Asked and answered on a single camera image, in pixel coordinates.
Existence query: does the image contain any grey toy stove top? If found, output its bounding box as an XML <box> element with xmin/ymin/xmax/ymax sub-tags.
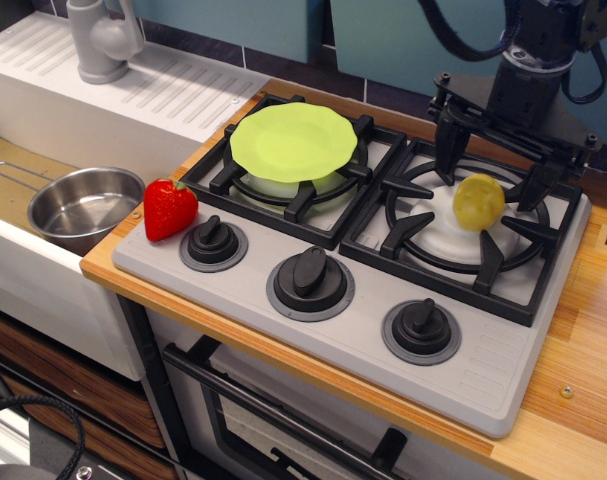
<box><xmin>111</xmin><ymin>94</ymin><xmax>593</xmax><ymax>440</ymax></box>

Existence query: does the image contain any upper wooden drawer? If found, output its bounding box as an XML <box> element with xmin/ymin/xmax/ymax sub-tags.
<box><xmin>0</xmin><ymin>311</ymin><xmax>154</xmax><ymax>427</ymax></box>

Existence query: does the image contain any toy oven door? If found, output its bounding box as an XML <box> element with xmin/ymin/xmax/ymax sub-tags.
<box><xmin>145</xmin><ymin>307</ymin><xmax>514</xmax><ymax>480</ymax></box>

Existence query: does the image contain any black stove knob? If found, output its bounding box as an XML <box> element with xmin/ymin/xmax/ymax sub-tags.
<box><xmin>381</xmin><ymin>298</ymin><xmax>462</xmax><ymax>367</ymax></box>
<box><xmin>266</xmin><ymin>246</ymin><xmax>356</xmax><ymax>323</ymax></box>
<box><xmin>179</xmin><ymin>215</ymin><xmax>249</xmax><ymax>273</ymax></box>

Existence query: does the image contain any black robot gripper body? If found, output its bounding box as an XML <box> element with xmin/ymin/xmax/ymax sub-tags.
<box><xmin>431</xmin><ymin>59</ymin><xmax>602</xmax><ymax>169</ymax></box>

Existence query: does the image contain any black middle stove knob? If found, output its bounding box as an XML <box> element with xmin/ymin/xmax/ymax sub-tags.
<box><xmin>266</xmin><ymin>246</ymin><xmax>356</xmax><ymax>323</ymax></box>

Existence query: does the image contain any black right burner grate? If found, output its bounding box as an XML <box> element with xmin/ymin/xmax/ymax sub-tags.
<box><xmin>340</xmin><ymin>139</ymin><xmax>589</xmax><ymax>326</ymax></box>

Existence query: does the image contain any black oven door handle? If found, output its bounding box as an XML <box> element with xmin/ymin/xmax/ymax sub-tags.
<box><xmin>162</xmin><ymin>344</ymin><xmax>406</xmax><ymax>479</ymax></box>

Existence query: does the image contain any wooden drawer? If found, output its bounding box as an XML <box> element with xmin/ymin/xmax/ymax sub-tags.
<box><xmin>0</xmin><ymin>372</ymin><xmax>179</xmax><ymax>480</ymax></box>
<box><xmin>0</xmin><ymin>311</ymin><xmax>154</xmax><ymax>427</ymax></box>

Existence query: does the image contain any small steel pot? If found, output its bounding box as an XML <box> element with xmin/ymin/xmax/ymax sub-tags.
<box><xmin>0</xmin><ymin>161</ymin><xmax>145</xmax><ymax>256</ymax></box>

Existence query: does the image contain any black left burner grate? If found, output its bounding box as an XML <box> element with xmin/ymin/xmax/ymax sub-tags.
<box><xmin>183</xmin><ymin>95</ymin><xmax>408</xmax><ymax>249</ymax></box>

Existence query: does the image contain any green plastic plate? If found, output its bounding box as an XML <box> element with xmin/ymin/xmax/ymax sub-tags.
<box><xmin>230</xmin><ymin>102</ymin><xmax>358</xmax><ymax>183</ymax></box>

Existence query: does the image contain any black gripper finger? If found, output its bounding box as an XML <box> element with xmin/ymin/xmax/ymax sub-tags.
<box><xmin>434</xmin><ymin>104</ymin><xmax>469</xmax><ymax>186</ymax></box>
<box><xmin>516</xmin><ymin>158</ymin><xmax>566</xmax><ymax>211</ymax></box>

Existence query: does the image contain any lower wooden drawer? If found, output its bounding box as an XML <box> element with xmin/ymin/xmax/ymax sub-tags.
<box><xmin>0</xmin><ymin>372</ymin><xmax>179</xmax><ymax>480</ymax></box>

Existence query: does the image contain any yellow toy potato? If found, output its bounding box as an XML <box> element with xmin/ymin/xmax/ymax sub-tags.
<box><xmin>452</xmin><ymin>174</ymin><xmax>505</xmax><ymax>232</ymax></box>

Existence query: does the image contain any black braided cable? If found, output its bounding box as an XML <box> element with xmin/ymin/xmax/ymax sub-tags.
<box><xmin>0</xmin><ymin>393</ymin><xmax>87</xmax><ymax>480</ymax></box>

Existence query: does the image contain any black burner grate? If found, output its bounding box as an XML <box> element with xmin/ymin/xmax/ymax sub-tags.
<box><xmin>340</xmin><ymin>139</ymin><xmax>589</xmax><ymax>326</ymax></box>
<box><xmin>183</xmin><ymin>95</ymin><xmax>408</xmax><ymax>249</ymax></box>

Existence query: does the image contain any red toy strawberry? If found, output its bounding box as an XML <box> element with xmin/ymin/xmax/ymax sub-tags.
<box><xmin>143</xmin><ymin>179</ymin><xmax>199</xmax><ymax>242</ymax></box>

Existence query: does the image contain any teal cabinet left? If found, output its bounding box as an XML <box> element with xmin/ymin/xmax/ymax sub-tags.
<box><xmin>134</xmin><ymin>0</ymin><xmax>325</xmax><ymax>62</ymax></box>

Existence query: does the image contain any black left stove knob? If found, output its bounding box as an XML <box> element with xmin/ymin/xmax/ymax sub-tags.
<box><xmin>179</xmin><ymin>215</ymin><xmax>249</xmax><ymax>273</ymax></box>

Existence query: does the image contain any black right stove knob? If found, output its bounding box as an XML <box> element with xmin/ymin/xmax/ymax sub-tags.
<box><xmin>381</xmin><ymin>298</ymin><xmax>462</xmax><ymax>367</ymax></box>

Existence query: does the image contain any white toy sink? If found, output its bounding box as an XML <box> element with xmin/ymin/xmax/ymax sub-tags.
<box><xmin>0</xmin><ymin>12</ymin><xmax>266</xmax><ymax>381</ymax></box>

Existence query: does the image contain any grey toy faucet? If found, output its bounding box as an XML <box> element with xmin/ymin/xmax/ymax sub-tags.
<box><xmin>66</xmin><ymin>0</ymin><xmax>144</xmax><ymax>85</ymax></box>

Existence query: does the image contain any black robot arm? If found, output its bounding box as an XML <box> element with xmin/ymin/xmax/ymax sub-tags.
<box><xmin>420</xmin><ymin>1</ymin><xmax>607</xmax><ymax>211</ymax></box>

